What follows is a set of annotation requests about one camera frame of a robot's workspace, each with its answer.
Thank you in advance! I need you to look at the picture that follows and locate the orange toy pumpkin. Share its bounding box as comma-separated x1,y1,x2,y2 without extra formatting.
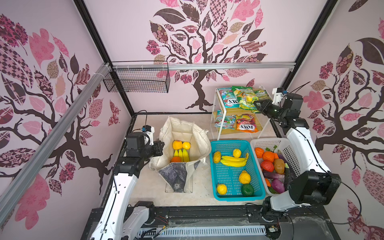
255,148,279,163

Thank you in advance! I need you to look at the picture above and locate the orange fruit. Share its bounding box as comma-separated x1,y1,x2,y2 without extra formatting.
171,157,183,163

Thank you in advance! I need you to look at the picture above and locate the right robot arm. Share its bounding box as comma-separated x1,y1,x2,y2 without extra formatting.
254,93,341,213

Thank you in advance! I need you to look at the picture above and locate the yellow red peach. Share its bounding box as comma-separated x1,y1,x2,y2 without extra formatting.
172,141,183,151

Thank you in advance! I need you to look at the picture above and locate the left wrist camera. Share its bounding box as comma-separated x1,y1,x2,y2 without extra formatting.
142,125,155,146

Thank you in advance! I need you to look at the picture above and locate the purple onion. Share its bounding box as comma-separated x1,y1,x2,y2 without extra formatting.
271,179,286,194

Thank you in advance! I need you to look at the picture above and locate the white plastic basket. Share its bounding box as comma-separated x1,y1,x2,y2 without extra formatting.
250,138,301,196

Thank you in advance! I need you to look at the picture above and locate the green leafy toy vegetable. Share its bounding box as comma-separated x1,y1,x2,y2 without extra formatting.
265,145,278,153

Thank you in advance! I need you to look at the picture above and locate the black wire wall basket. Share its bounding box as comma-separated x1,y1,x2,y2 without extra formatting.
103,60,171,93

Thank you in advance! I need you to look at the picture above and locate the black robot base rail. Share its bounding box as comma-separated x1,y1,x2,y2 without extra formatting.
80,205,331,240

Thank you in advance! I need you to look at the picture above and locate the red toy tomato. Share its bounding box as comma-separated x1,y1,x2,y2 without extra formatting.
261,160,275,173

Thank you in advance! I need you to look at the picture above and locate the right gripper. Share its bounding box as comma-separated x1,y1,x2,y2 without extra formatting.
252,100,285,122

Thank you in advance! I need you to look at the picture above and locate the long purple eggplant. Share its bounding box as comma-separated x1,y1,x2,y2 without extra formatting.
262,171,285,180

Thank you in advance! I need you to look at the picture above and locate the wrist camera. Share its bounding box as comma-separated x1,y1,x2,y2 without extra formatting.
272,87,287,105
142,125,155,146

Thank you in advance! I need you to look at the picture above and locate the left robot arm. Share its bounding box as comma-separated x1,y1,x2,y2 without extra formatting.
90,127,165,240

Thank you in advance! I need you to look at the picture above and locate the brown toy potato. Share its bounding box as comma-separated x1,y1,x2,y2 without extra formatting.
273,159,286,175

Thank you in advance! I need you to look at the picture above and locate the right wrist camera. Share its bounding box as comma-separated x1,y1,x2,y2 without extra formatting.
272,87,287,105

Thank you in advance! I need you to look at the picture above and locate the orange toy carrot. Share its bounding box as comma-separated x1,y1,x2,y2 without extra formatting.
265,178,271,187

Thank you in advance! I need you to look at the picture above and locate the yellow banana bunch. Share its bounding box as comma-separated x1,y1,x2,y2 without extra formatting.
174,149,190,162
220,153,249,168

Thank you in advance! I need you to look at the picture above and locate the beige canvas grocery bag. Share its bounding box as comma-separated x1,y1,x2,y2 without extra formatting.
150,117,212,194

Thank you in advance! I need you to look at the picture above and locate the green Fox's candy bag lower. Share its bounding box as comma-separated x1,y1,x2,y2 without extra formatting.
214,110,236,130

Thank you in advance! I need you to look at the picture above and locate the orange Fox's candy bag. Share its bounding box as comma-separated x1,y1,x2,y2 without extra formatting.
236,114,259,133

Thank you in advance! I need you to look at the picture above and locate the wrinkled yellow fruit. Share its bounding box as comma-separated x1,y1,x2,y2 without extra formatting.
213,151,222,164

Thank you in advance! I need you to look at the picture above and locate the teal plastic basket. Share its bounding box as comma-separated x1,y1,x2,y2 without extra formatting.
210,140,266,202

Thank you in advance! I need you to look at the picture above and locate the green Fox's bag top shelf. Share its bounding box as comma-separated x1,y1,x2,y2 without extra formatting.
218,88,239,109

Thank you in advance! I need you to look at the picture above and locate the aluminium frame rail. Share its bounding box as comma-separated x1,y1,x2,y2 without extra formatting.
1,62,296,224

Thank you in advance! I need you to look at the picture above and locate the yellow green candy bag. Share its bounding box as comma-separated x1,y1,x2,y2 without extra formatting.
254,89,271,101
232,86,260,113

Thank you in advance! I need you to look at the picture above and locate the small yellow lemon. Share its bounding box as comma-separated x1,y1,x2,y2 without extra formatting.
182,142,191,150

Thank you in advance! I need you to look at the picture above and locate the green pepper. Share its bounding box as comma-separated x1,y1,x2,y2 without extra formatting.
241,184,255,197

